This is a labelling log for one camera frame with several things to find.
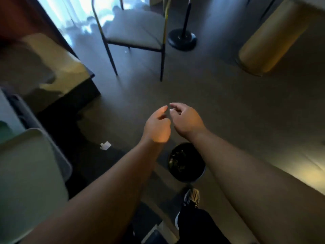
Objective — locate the person's left hand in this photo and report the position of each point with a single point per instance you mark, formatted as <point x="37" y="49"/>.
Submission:
<point x="157" y="128"/>

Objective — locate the person's right hand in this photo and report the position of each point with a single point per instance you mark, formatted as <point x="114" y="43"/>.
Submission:
<point x="189" y="121"/>

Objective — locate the pale yellow tray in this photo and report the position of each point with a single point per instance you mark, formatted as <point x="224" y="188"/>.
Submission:
<point x="30" y="180"/>

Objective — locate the green tray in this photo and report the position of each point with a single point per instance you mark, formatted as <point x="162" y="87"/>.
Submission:
<point x="6" y="132"/>

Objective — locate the person's left forearm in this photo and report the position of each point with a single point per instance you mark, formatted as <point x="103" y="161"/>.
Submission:
<point x="101" y="205"/>

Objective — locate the person's right forearm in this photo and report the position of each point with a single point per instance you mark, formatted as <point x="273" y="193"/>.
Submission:
<point x="254" y="190"/>

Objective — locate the black round trash bin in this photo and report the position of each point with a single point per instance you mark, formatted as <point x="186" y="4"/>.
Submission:
<point x="186" y="162"/>

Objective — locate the person's dark sneaker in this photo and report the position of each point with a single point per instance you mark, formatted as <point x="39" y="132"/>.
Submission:
<point x="191" y="198"/>

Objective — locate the person's dark trousers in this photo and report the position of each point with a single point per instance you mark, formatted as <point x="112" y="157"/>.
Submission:
<point x="200" y="226"/>

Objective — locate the small white paper scrap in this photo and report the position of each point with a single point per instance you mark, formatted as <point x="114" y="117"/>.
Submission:
<point x="105" y="146"/>

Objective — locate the black round stand base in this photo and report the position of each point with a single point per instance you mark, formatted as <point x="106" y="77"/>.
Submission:
<point x="182" y="39"/>

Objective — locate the white cushioned metal chair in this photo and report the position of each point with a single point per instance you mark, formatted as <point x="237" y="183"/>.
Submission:
<point x="134" y="27"/>

